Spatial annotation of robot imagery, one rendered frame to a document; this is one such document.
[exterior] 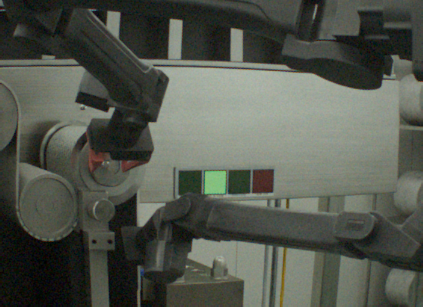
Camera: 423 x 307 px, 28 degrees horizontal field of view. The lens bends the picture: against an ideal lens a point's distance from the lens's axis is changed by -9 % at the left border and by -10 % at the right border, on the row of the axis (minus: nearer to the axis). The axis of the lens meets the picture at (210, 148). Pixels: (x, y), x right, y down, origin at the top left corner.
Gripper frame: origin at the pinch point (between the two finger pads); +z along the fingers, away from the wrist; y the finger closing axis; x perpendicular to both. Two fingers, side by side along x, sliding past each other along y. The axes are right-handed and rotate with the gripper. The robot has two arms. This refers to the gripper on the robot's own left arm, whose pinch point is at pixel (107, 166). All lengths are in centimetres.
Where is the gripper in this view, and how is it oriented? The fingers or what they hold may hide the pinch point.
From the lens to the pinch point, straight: 155.5
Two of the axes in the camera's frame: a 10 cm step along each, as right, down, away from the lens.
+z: -3.5, 5.9, 7.3
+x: -2.4, -8.1, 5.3
